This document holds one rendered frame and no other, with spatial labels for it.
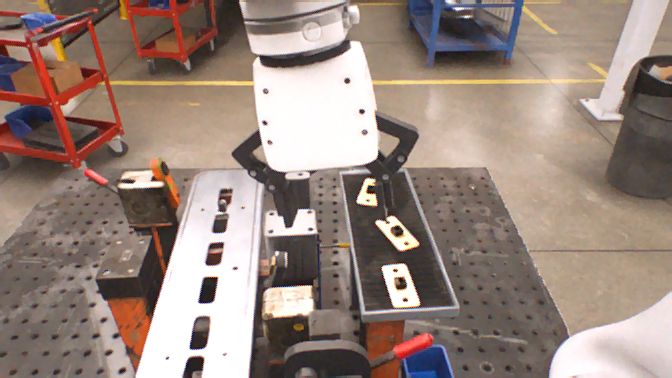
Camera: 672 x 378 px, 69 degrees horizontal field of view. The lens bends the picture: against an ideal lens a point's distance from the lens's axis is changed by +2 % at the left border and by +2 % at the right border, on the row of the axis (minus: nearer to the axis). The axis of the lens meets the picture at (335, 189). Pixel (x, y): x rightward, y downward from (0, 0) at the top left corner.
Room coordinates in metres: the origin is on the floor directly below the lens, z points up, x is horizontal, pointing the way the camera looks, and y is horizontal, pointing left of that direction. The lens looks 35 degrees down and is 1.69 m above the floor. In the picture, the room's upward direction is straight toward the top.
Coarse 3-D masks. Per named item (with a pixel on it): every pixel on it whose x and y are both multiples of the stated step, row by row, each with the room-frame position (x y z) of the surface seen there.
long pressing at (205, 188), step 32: (192, 192) 0.98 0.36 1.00; (256, 192) 0.97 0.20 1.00; (192, 224) 0.85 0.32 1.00; (256, 224) 0.84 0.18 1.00; (192, 256) 0.74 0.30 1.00; (224, 256) 0.74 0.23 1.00; (256, 256) 0.74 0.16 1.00; (192, 288) 0.65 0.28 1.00; (224, 288) 0.65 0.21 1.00; (256, 288) 0.65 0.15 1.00; (160, 320) 0.58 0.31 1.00; (192, 320) 0.58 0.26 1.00; (224, 320) 0.57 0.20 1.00; (160, 352) 0.51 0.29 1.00; (192, 352) 0.51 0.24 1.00; (224, 352) 0.51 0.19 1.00
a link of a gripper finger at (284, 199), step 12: (252, 168) 0.37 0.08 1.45; (264, 168) 0.38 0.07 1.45; (264, 180) 0.37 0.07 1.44; (288, 180) 0.39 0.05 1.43; (276, 192) 0.37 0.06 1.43; (288, 192) 0.37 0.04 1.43; (276, 204) 0.37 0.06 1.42; (288, 204) 0.36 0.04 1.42; (288, 216) 0.36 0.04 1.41; (288, 228) 0.36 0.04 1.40
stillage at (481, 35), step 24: (432, 0) 4.64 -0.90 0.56; (456, 0) 4.98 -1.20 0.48; (480, 0) 5.65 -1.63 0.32; (408, 24) 5.65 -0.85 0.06; (432, 24) 4.49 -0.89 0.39; (456, 24) 4.93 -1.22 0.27; (480, 24) 5.28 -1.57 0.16; (432, 48) 4.48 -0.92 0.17; (456, 48) 4.49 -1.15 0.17; (480, 48) 4.50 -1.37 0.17; (504, 48) 4.51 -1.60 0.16
